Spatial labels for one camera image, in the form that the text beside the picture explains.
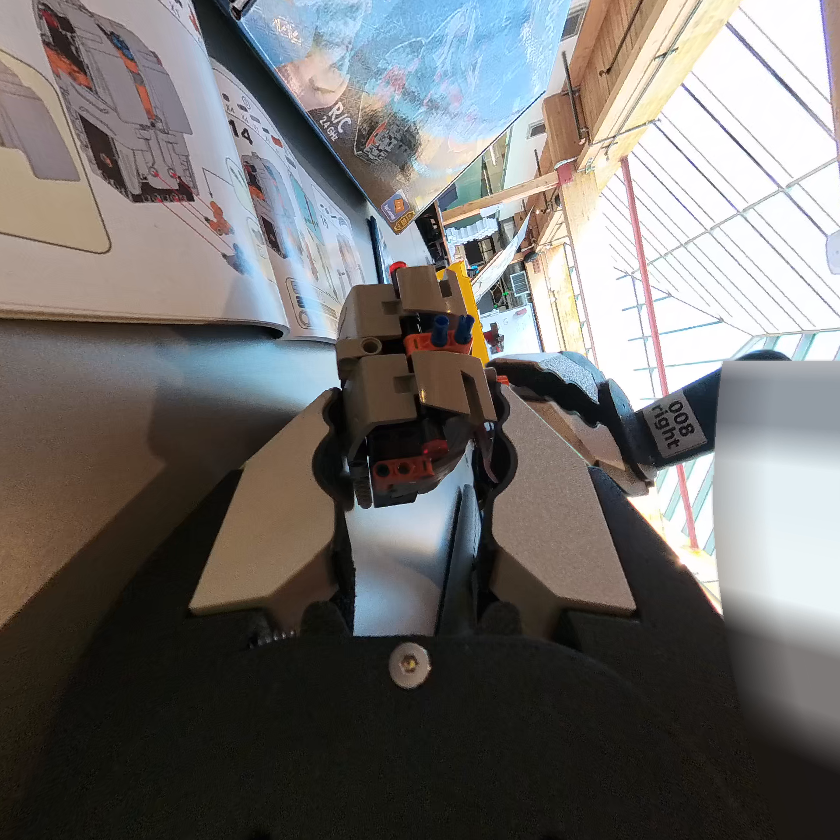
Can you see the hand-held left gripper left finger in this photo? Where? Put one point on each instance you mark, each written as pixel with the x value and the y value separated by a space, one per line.
pixel 269 531

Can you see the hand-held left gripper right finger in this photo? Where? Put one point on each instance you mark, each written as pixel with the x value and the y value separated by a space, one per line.
pixel 558 531

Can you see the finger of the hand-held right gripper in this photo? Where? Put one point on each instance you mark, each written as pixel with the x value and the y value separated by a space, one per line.
pixel 564 377
pixel 590 443

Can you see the grey orange toy brick model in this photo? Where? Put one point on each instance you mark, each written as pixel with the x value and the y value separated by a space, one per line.
pixel 380 387

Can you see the grey desk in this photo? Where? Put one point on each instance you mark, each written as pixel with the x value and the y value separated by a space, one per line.
pixel 98 407

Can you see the red metal pole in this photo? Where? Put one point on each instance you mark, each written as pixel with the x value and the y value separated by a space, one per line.
pixel 646 295

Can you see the yellow plastic bin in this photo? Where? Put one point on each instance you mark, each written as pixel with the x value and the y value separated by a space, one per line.
pixel 469 295

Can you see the open building instruction booklet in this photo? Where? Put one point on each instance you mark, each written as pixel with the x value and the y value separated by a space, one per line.
pixel 164 262

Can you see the blue toy kit box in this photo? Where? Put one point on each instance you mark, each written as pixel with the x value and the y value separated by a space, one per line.
pixel 426 79

